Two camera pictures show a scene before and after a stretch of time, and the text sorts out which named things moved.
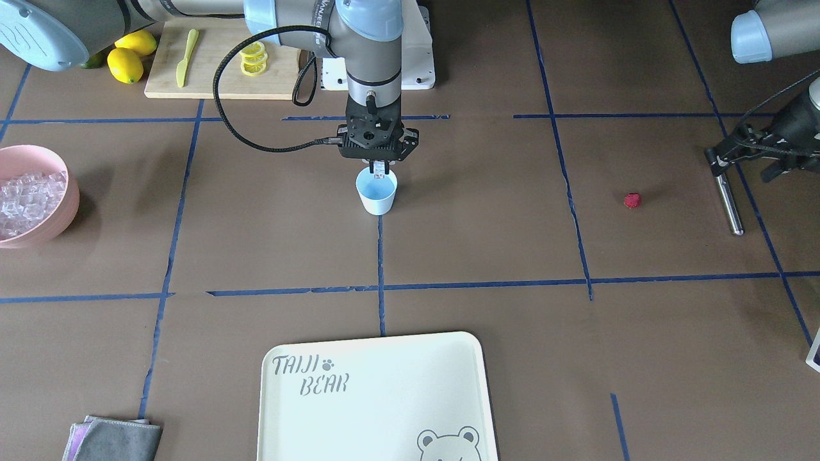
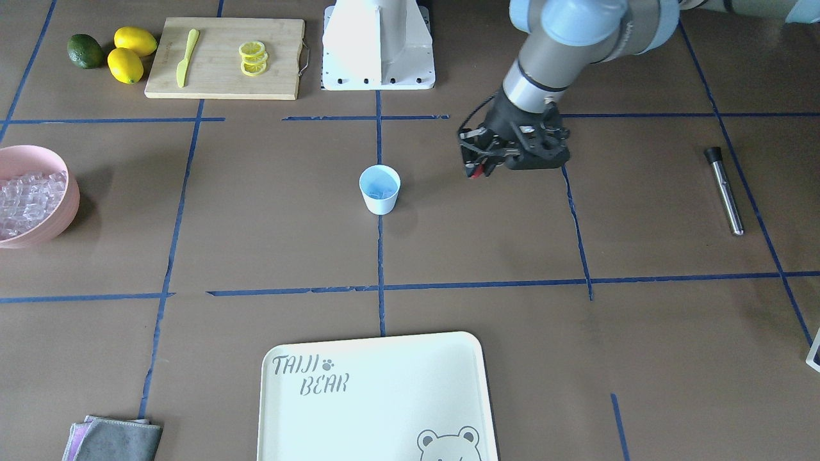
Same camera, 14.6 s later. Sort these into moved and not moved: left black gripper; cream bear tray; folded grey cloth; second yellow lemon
Moved: left black gripper
Not moved: second yellow lemon; folded grey cloth; cream bear tray
